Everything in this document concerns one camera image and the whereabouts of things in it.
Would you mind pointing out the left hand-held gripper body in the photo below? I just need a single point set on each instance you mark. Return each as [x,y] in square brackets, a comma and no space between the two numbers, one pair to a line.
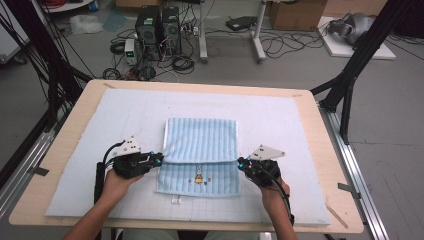
[131,163]

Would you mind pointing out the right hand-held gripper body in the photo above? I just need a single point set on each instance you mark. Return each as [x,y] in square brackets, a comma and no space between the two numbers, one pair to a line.
[265,170]

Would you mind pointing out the blue white striped towel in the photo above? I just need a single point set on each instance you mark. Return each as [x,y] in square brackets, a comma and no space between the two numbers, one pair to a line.
[200,140]

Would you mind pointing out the person's left hand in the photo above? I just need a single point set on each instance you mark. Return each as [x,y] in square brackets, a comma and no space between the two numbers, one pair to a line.
[116,185]

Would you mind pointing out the person's right hand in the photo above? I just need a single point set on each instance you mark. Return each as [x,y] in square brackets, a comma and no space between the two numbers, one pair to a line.
[275,195]

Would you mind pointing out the white foam mat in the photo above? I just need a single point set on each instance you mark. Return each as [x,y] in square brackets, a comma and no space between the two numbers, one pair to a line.
[266,116]

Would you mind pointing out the black tape strip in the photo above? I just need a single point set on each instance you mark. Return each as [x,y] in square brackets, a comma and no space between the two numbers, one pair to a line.
[38,171]
[348,190]

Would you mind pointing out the thin wooden stick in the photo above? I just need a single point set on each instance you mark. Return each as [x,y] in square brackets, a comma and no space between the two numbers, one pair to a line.
[337,216]

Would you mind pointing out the white power supply unit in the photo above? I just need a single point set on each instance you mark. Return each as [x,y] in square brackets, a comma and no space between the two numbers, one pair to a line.
[130,51]

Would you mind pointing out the black computer tower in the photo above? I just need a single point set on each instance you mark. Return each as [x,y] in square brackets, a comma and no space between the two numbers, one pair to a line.
[171,30]
[148,31]

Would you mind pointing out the white desk leg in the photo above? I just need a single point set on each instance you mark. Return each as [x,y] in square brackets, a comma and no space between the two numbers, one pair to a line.
[259,33]
[202,33]

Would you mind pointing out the flat black device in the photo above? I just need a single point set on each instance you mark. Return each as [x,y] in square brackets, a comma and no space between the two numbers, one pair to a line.
[240,22]

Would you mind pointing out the clear plastic bag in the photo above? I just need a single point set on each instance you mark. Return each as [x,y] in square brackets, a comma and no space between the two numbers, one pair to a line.
[86,24]

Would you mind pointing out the large cardboard box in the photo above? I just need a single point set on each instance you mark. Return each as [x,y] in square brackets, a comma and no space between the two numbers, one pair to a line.
[296,15]

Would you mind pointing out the white floor board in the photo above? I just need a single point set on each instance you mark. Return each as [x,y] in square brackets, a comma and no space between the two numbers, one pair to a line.
[376,51]

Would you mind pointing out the grey headset device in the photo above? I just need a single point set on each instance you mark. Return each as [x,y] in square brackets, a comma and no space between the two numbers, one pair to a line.
[351,26]

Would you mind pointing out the aluminium rail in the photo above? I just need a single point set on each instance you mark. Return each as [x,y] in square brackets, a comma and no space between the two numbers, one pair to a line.
[23,166]
[360,186]

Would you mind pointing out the black metal frame stand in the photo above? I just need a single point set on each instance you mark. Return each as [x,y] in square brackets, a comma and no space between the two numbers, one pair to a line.
[50,66]
[360,56]

